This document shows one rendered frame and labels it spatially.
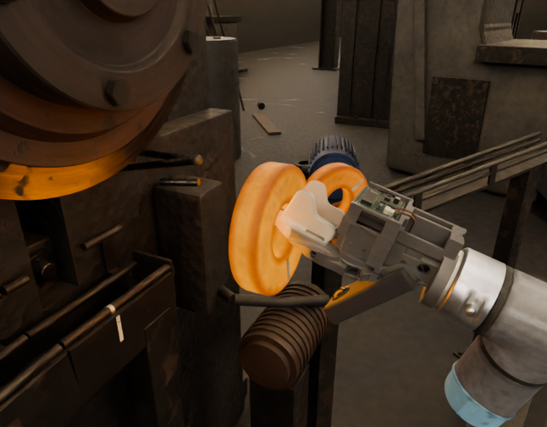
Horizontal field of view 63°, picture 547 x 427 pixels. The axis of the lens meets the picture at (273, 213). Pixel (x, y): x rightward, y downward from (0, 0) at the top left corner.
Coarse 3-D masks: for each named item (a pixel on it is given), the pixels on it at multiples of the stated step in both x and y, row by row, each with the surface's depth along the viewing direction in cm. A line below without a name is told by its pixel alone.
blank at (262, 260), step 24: (264, 168) 50; (288, 168) 50; (240, 192) 47; (264, 192) 46; (288, 192) 51; (240, 216) 46; (264, 216) 47; (240, 240) 46; (264, 240) 48; (288, 240) 56; (240, 264) 47; (264, 264) 49; (288, 264) 55; (264, 288) 50
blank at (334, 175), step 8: (320, 168) 88; (328, 168) 87; (336, 168) 87; (344, 168) 87; (352, 168) 88; (312, 176) 87; (320, 176) 86; (328, 176) 86; (336, 176) 87; (344, 176) 88; (352, 176) 89; (360, 176) 90; (328, 184) 87; (336, 184) 88; (344, 184) 89; (352, 184) 90; (360, 184) 91; (328, 192) 88; (344, 192) 93; (352, 192) 91; (344, 200) 94; (352, 200) 92; (344, 208) 93
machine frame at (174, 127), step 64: (192, 64) 87; (192, 128) 82; (128, 192) 70; (0, 256) 52; (64, 256) 63; (128, 256) 73; (0, 320) 54; (64, 320) 63; (192, 320) 94; (0, 384) 56; (192, 384) 99
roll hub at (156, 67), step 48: (48, 0) 34; (96, 0) 36; (144, 0) 40; (192, 0) 47; (0, 48) 31; (48, 48) 33; (96, 48) 38; (144, 48) 44; (48, 96) 37; (96, 96) 38; (144, 96) 43
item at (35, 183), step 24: (168, 96) 59; (144, 144) 57; (0, 168) 40; (24, 168) 43; (48, 168) 45; (72, 168) 48; (96, 168) 51; (120, 168) 54; (0, 192) 41; (24, 192) 43; (48, 192) 46; (72, 192) 48
